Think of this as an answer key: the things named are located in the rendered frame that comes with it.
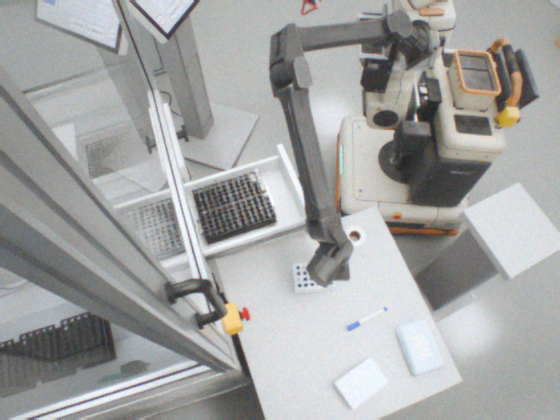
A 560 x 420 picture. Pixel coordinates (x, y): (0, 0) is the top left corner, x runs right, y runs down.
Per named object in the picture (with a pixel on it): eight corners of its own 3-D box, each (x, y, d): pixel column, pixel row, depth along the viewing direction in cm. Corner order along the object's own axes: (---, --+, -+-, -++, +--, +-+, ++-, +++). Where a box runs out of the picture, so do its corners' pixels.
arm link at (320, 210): (309, 55, 83) (283, 68, 92) (288, 57, 80) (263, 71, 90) (350, 239, 91) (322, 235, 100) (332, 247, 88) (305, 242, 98)
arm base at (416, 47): (433, 53, 104) (428, 26, 109) (416, 37, 100) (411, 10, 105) (409, 69, 111) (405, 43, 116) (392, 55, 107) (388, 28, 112)
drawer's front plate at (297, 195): (281, 161, 135) (281, 142, 125) (312, 234, 123) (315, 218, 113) (276, 163, 135) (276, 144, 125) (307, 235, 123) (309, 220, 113)
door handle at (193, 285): (227, 305, 59) (204, 266, 42) (232, 321, 58) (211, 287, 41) (197, 315, 59) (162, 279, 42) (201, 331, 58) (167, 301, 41)
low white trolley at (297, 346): (344, 273, 202) (376, 205, 133) (395, 389, 175) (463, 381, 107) (238, 309, 194) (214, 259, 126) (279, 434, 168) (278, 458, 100)
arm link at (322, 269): (338, 220, 90) (315, 219, 97) (308, 257, 86) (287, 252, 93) (363, 255, 94) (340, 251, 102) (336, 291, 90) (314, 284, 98)
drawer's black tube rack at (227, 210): (259, 180, 130) (258, 169, 124) (277, 225, 122) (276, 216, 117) (195, 200, 127) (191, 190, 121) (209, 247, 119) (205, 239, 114)
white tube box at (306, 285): (331, 264, 124) (332, 261, 121) (334, 290, 120) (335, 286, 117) (292, 267, 124) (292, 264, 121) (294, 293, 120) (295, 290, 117)
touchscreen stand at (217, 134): (259, 118, 248) (247, -33, 157) (230, 174, 230) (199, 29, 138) (191, 99, 257) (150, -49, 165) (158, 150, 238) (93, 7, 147)
